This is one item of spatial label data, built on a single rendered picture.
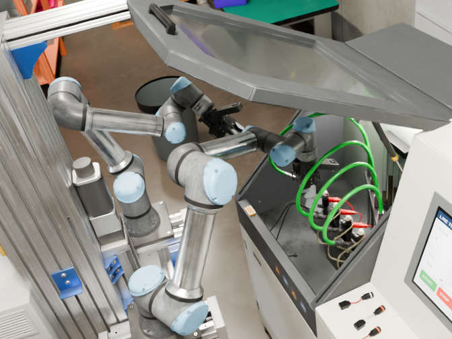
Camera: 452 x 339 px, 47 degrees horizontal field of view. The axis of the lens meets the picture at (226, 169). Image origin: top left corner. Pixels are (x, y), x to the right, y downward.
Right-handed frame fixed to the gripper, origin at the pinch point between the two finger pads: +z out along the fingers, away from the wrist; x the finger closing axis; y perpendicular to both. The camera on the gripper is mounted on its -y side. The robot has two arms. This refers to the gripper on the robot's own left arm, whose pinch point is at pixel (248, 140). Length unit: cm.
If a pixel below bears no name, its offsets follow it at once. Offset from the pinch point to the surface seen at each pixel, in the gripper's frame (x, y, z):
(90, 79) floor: -309, 224, -124
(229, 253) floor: -84, 110, 55
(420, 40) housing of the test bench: -35, -64, 23
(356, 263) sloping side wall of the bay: 34, -10, 50
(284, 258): 17.8, 18.2, 39.4
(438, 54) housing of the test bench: -23, -67, 29
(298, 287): 30, 15, 46
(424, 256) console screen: 45, -32, 54
